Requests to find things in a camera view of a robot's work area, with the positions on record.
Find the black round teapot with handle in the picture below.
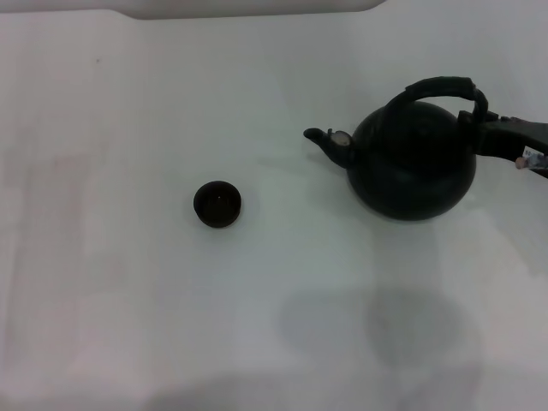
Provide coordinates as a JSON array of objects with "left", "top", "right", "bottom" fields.
[{"left": 302, "top": 75, "right": 490, "bottom": 223}]

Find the dark brown small teacup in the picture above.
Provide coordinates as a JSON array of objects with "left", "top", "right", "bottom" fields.
[{"left": 192, "top": 180, "right": 243, "bottom": 229}]

